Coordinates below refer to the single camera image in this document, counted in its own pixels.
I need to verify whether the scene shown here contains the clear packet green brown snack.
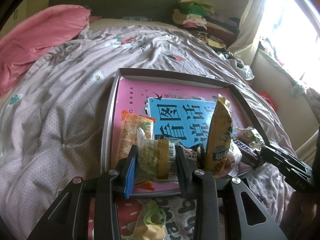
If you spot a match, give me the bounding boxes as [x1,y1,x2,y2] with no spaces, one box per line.
[135,128,177,184]

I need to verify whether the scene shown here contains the yellow brown snack bar packet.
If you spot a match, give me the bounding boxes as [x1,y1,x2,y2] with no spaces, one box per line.
[204,94,233,176]

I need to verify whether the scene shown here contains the orange yellow cracker packet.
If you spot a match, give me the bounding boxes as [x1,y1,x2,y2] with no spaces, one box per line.
[116,110,156,164]

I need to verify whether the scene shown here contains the Snickers chocolate bar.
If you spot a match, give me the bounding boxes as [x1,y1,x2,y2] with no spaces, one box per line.
[233,139,259,167]

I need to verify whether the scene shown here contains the light green plastic snack bag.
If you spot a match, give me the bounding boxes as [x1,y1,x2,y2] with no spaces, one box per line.
[141,200,167,227]

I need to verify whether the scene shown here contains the clear bag of mixed snacks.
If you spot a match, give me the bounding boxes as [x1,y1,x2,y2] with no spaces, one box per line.
[236,127,265,150]

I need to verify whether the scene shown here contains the clear packet cream pastry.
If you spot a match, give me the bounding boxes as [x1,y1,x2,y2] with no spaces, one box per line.
[133,220,167,240]

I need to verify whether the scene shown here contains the right hand painted nails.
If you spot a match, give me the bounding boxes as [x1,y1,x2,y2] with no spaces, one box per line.
[280,191,319,239]

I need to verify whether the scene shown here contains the dark shallow cardboard box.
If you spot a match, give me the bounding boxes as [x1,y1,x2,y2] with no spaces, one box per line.
[100,68,271,197]

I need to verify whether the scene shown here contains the pink and blue book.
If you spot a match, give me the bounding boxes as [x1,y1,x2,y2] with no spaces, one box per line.
[111,77,251,167]

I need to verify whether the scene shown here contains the strawberry print grey quilt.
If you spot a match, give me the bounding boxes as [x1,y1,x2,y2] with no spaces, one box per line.
[1,26,294,239]

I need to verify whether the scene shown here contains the red plastic bag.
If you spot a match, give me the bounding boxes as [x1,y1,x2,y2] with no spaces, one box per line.
[258,91,278,112]

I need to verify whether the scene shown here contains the white plastic bag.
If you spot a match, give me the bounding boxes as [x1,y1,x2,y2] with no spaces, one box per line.
[218,51,254,81]

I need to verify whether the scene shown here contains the white curtain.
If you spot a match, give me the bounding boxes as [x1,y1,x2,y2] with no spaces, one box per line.
[228,0,267,66]

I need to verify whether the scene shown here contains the pile of folded clothes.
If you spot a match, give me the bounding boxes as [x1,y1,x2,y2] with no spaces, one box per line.
[172,0,240,52]

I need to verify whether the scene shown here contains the pink blanket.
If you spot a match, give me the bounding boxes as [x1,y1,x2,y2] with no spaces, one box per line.
[1,4,91,97]

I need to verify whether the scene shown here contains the dark grey headboard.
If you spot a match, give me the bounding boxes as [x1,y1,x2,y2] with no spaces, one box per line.
[48,0,181,23]

